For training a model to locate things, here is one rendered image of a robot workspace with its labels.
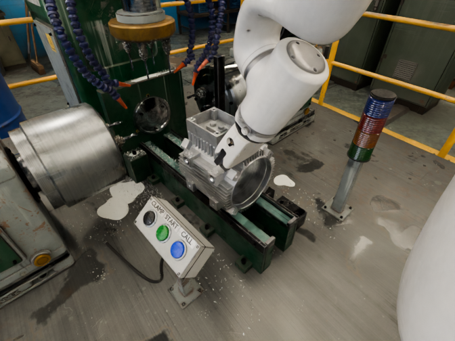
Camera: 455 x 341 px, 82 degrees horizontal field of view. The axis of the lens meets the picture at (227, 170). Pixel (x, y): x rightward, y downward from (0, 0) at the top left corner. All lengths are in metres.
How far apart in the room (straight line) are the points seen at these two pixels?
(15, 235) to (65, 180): 0.16
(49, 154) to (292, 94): 0.56
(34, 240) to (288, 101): 0.67
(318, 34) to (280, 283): 0.63
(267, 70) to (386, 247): 0.70
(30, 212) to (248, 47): 0.59
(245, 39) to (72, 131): 0.49
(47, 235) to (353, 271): 0.81
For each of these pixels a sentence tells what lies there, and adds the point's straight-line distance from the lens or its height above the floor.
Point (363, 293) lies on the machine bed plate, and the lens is 0.83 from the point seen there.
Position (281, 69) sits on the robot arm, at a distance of 0.37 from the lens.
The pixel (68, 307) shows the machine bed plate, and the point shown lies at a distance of 0.84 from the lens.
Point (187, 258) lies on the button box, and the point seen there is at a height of 1.07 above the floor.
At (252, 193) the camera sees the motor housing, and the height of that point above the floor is 0.95.
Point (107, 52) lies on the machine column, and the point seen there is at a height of 1.22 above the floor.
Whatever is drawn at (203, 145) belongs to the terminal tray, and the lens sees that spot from 0.69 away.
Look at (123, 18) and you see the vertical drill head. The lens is 0.83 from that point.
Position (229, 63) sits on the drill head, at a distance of 1.03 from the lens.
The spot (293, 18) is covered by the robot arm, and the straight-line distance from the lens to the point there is 0.31.
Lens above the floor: 1.49
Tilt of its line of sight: 40 degrees down
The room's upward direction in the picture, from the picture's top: straight up
